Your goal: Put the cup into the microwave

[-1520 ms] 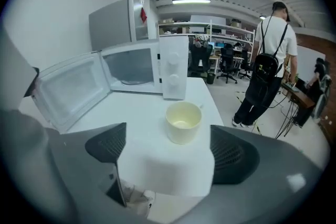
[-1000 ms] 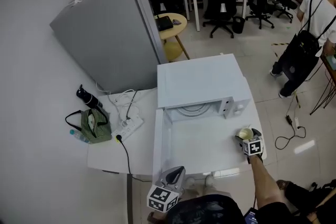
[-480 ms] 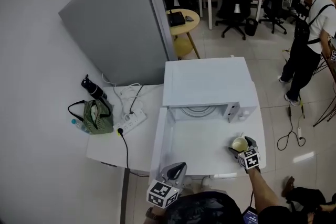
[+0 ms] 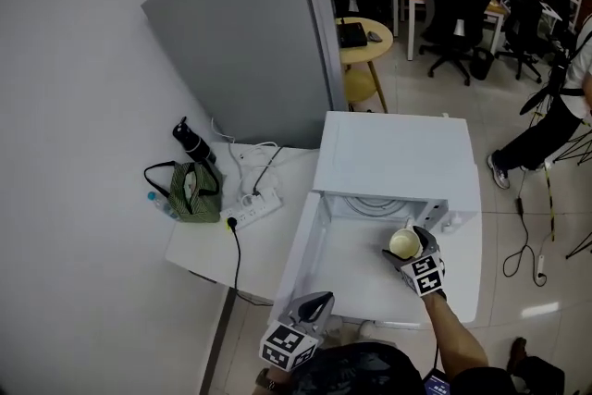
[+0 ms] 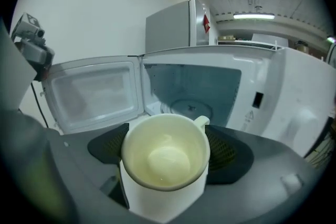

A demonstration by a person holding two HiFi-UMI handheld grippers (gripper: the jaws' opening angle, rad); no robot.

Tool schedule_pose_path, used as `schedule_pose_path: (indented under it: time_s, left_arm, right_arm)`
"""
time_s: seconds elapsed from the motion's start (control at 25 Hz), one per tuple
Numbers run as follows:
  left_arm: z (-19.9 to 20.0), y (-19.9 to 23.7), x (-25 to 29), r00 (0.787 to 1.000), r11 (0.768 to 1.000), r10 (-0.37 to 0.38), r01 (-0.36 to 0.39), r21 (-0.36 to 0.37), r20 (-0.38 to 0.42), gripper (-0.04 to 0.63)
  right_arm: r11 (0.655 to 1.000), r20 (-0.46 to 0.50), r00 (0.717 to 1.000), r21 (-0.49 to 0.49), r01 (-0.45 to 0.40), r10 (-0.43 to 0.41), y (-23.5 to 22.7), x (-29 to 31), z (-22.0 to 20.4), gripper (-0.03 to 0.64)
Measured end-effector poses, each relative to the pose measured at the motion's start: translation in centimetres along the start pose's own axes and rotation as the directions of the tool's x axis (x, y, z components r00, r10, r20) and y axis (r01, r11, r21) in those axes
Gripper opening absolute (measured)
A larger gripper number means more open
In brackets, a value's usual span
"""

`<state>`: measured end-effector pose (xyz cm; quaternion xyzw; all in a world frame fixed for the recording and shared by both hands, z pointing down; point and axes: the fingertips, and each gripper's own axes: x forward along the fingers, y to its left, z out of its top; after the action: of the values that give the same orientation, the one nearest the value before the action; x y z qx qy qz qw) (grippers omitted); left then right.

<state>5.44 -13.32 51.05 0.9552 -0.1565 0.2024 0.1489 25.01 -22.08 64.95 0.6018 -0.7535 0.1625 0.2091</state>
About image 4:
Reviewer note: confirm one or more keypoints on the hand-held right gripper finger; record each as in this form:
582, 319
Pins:
427, 243
396, 261

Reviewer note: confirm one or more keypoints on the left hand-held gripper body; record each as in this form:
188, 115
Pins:
289, 344

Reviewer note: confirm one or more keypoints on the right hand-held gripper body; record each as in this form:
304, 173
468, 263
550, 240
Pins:
425, 276

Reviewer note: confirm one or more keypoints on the person's left forearm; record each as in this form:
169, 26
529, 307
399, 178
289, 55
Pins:
273, 384

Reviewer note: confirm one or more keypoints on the person's right forearm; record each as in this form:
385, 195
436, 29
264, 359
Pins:
455, 337

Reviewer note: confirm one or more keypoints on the dark wristwatch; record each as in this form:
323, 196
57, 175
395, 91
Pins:
264, 379

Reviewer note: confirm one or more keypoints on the person's dark shirt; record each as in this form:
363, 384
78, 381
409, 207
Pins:
356, 370

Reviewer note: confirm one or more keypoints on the blue badge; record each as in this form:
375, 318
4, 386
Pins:
437, 385

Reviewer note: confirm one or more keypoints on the small white floor power strip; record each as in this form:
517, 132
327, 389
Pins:
541, 268

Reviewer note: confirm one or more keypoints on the person's brown shoe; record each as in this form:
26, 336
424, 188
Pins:
518, 351

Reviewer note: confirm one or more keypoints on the yellow black striped pole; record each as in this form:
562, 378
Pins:
549, 203

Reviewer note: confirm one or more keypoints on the green striped lunch bag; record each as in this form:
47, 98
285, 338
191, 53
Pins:
199, 199

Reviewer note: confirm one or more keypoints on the yellow stool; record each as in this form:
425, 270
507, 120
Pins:
358, 85

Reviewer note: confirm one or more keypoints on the clear bottle with blue cap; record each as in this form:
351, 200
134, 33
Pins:
162, 204

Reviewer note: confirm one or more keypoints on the black waste bin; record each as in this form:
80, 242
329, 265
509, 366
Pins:
482, 65

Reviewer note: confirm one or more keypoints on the black water bottle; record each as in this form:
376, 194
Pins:
192, 143

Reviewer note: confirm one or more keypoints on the round wooden side table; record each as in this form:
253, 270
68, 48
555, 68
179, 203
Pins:
377, 48

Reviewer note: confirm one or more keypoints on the grey mouse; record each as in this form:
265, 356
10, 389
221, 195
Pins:
374, 36

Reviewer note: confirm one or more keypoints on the black flat device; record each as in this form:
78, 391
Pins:
351, 34

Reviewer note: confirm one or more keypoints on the black office chair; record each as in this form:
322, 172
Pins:
527, 23
455, 14

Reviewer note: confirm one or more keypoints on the grey refrigerator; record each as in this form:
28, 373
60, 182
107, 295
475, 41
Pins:
250, 46

